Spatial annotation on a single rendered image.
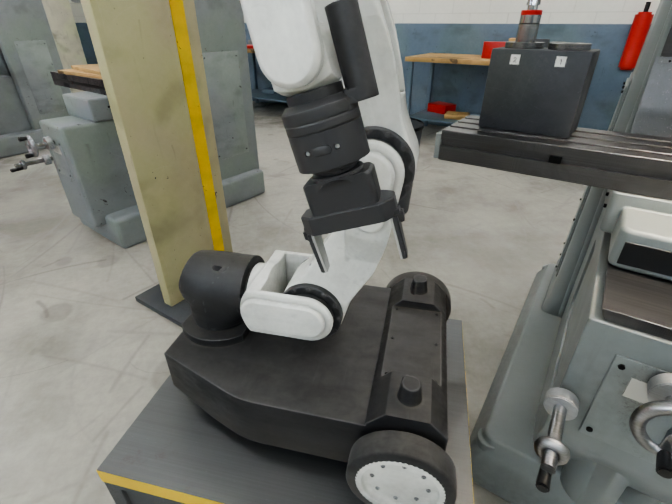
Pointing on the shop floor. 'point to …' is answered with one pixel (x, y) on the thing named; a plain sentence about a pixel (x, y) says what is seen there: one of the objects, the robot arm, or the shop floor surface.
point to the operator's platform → (251, 454)
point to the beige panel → (163, 133)
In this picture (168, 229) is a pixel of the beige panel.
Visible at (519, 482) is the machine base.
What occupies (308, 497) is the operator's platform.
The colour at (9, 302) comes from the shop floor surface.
